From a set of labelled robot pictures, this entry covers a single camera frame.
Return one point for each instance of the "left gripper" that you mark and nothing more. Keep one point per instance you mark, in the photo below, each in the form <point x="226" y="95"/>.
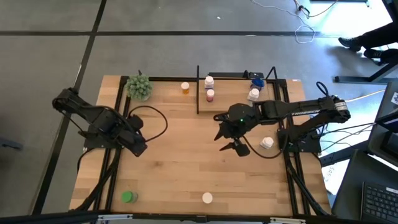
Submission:
<point x="136" y="145"/>

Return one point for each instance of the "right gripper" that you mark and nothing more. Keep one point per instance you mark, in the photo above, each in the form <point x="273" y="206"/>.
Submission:
<point x="241" y="121"/>

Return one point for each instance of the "white bottle teal label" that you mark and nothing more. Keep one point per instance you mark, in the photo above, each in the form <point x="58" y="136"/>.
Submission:
<point x="253" y="94"/>
<point x="266" y="142"/>
<point x="209" y="82"/>

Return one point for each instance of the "pink bottle white cap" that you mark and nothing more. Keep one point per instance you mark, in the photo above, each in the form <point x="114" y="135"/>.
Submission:
<point x="210" y="95"/>

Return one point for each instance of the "green cap medicine bottle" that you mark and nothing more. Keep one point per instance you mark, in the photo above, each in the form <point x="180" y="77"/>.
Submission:
<point x="128" y="197"/>

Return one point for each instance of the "orange bottle white cap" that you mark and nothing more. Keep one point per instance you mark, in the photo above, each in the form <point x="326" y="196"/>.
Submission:
<point x="185" y="87"/>
<point x="207" y="198"/>

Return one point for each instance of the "clear bottle blue cap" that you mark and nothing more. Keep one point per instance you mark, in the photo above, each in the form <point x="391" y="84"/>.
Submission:
<point x="257" y="83"/>

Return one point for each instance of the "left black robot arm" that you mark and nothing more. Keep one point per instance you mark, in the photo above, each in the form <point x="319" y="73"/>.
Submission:
<point x="93" y="115"/>

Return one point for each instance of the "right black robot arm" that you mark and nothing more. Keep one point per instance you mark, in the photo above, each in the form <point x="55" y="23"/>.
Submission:
<point x="311" y="109"/>

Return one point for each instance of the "succulent plant in patterned pot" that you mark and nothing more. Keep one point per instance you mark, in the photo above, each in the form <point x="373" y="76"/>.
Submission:
<point x="139" y="87"/>

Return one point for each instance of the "silver aluminium extrusion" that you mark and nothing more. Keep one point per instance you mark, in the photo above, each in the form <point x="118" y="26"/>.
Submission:
<point x="287" y="220"/>

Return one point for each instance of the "white paper sheet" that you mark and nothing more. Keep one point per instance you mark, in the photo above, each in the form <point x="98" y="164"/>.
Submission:
<point x="331" y="179"/>

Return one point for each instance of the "dark side desk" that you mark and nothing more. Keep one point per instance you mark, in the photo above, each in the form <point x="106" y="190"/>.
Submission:
<point x="348" y="186"/>

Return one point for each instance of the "black desk foot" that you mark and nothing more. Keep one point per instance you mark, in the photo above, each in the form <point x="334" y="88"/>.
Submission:
<point x="357" y="79"/>

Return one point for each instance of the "black computer monitor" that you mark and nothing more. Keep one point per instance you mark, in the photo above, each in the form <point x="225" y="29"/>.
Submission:
<point x="387" y="109"/>

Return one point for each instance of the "computer keyboard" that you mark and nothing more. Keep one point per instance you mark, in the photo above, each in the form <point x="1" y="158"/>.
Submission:
<point x="379" y="202"/>

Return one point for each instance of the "person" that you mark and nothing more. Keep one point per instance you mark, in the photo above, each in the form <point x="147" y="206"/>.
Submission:
<point x="373" y="37"/>

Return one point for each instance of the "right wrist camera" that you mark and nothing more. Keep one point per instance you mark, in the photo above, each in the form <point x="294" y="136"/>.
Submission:
<point x="243" y="150"/>

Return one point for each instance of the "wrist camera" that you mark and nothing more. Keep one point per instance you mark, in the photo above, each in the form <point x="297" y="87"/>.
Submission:
<point x="243" y="150"/>
<point x="136" y="122"/>

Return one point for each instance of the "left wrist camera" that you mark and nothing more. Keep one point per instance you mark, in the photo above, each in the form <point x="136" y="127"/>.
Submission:
<point x="136" y="122"/>

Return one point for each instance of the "wooden shelf black metal frame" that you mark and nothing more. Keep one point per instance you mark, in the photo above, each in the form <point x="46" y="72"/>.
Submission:
<point x="233" y="101"/>

